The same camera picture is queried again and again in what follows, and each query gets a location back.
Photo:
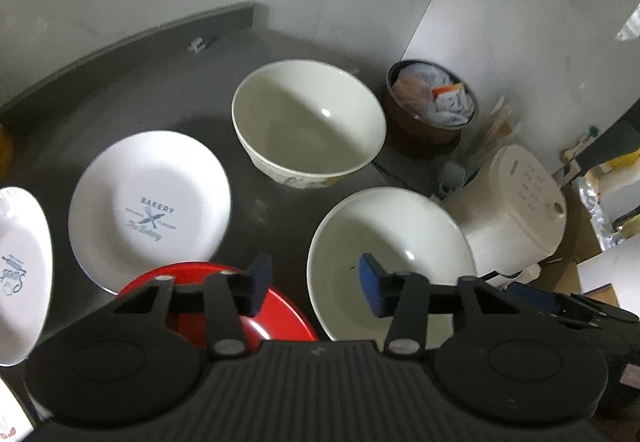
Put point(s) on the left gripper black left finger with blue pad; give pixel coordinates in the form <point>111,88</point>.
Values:
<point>211,300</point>

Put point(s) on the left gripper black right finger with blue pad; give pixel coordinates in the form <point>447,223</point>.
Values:
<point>410,299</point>

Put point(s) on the plain white bowl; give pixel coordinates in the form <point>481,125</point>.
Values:
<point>405,232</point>

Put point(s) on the white Bakery plate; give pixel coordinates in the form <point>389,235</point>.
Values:
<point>152,199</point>

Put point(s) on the white bowl with printed base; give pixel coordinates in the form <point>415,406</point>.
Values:
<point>307,124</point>

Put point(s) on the white Sweet plate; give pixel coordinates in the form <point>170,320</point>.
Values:
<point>26,273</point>

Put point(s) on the white rice cooker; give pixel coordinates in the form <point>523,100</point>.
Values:
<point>512,213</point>

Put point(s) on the dark bowl with sachets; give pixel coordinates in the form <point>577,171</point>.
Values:
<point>427,102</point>

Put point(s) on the chopsticks bundle in holder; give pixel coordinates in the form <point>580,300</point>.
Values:
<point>502,126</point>

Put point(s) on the small white clip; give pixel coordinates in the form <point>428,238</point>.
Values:
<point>197,45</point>

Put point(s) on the orange juice bottle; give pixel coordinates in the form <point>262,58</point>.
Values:
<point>6,152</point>

